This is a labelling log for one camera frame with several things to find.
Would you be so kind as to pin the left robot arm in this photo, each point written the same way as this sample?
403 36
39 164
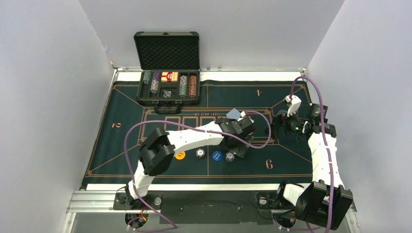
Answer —
157 151

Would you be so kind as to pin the clear bag in case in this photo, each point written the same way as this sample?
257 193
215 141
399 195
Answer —
167 93

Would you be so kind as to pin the blue small blind button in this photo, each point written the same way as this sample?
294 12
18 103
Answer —
217 156

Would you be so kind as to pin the purple chip row in case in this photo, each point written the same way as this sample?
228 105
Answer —
155 82

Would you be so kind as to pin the blue playing card deck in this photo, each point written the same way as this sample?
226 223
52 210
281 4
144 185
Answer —
234 114

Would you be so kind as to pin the blue chip stack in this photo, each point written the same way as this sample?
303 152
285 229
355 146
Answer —
229 157
200 153

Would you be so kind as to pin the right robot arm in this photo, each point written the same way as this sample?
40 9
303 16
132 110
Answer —
325 201

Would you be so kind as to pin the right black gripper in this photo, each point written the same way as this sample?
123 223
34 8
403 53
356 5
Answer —
278 122

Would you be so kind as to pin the black poker chip case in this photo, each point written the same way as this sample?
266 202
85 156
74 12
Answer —
173 52

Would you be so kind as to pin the green poker table mat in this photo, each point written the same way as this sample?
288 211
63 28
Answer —
287 159

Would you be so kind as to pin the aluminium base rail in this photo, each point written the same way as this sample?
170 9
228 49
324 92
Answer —
203 209

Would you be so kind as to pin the yellow big blind button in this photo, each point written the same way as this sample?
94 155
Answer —
180 156

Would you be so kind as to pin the green chip row in case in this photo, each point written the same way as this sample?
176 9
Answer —
147 77

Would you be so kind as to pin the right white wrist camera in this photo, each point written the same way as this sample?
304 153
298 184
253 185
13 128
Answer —
293 102

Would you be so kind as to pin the red playing card box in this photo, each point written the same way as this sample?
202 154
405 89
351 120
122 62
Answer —
169 76

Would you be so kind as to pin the blue chip row in case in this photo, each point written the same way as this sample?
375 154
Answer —
183 86

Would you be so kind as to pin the orange chip row in case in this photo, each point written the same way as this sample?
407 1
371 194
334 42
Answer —
192 86

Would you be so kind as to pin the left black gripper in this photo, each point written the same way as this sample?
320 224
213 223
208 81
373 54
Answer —
239 148

